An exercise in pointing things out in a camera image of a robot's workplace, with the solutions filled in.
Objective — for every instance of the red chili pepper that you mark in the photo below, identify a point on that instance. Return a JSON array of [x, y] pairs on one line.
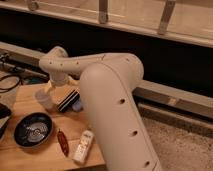
[[63, 142]]

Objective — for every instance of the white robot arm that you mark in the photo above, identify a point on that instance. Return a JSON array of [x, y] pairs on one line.
[[106, 83]]

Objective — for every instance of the metal bracket middle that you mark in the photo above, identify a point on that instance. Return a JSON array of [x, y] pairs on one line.
[[103, 11]]

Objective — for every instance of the translucent white cup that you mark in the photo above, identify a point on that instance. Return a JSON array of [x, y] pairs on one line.
[[44, 99]]

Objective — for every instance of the white squeeze bottle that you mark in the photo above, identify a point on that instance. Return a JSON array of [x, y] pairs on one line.
[[83, 147]]

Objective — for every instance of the metal bracket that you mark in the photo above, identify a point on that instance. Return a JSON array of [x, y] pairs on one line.
[[166, 16], [103, 11]]

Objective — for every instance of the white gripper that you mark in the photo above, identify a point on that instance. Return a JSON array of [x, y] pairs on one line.
[[59, 79]]

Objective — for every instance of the metal bracket right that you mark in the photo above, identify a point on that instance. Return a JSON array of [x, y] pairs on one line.
[[166, 16]]

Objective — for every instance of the dark ceramic bowl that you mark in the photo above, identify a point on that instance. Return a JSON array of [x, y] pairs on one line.
[[33, 130]]

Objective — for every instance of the black object at left edge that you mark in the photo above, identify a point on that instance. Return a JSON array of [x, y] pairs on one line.
[[5, 114]]

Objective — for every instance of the black striped box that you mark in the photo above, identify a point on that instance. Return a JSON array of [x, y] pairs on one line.
[[69, 100]]

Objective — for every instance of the small blue block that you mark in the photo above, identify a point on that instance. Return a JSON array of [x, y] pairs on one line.
[[77, 106]]

